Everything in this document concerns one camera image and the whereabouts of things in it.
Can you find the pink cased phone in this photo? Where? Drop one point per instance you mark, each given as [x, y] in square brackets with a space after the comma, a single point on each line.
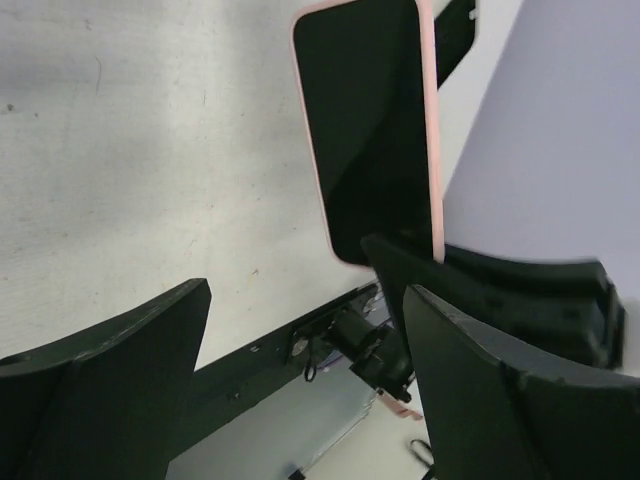
[367, 75]

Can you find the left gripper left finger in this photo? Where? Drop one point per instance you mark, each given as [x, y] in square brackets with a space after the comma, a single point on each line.
[104, 402]

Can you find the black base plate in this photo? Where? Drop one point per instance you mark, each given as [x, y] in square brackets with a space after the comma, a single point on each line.
[228, 387]

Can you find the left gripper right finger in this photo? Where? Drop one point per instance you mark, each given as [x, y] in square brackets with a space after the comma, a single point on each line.
[499, 408]

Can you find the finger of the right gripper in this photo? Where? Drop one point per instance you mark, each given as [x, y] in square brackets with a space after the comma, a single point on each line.
[572, 310]

